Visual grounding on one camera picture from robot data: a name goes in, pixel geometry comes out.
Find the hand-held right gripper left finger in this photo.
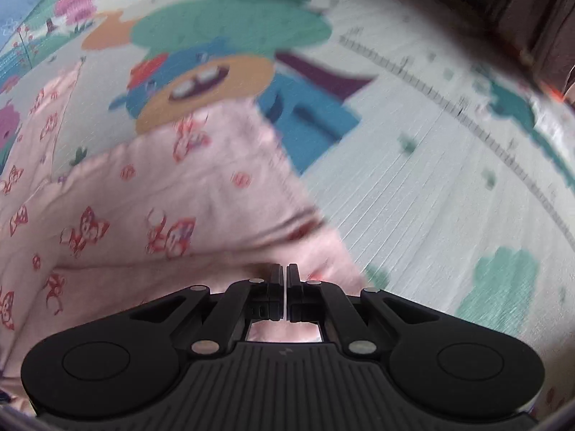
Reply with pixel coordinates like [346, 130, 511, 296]
[130, 264, 287, 355]

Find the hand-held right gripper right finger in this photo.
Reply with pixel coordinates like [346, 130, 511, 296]
[286, 264, 441, 355]

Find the pink printed garment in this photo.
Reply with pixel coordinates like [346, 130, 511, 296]
[0, 60, 373, 414]

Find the cartoon animal play mat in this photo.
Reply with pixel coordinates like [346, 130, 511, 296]
[0, 0, 575, 414]

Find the striped curtain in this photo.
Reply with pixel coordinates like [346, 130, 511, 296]
[487, 0, 575, 82]

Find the pink and blue printed quilt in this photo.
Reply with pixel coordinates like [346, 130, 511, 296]
[0, 0, 61, 52]

